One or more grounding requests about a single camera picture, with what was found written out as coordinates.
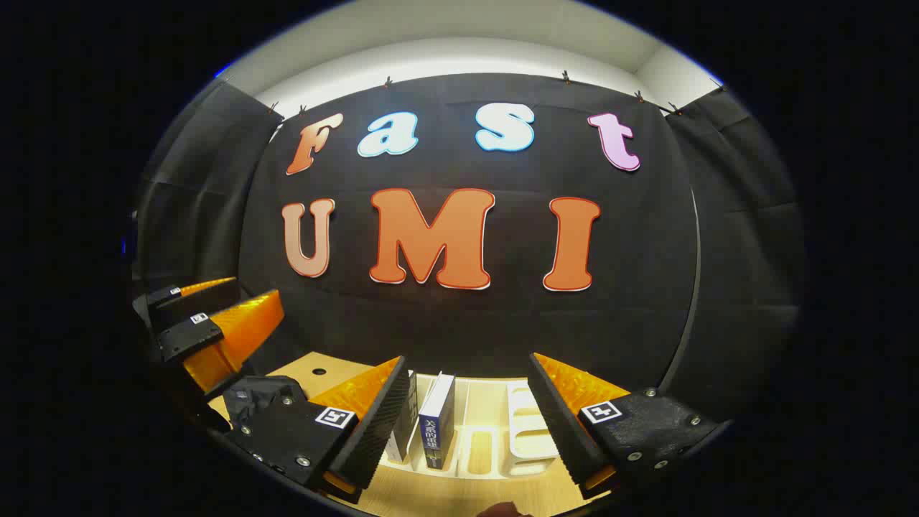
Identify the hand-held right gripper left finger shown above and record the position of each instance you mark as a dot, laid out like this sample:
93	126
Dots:
380	424

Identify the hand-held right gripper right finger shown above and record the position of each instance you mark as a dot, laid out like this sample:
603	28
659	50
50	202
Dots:
560	424

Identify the white bookshelf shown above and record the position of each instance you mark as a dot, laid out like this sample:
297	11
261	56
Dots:
528	431

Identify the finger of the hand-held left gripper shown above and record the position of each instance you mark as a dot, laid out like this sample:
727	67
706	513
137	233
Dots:
190	337
164	298

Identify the white spine book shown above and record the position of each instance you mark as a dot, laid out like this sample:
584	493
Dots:
403	424

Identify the blue cover book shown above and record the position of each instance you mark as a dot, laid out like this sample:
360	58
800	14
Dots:
436	424

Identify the black schoolbag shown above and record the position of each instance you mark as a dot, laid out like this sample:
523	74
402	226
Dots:
255	395

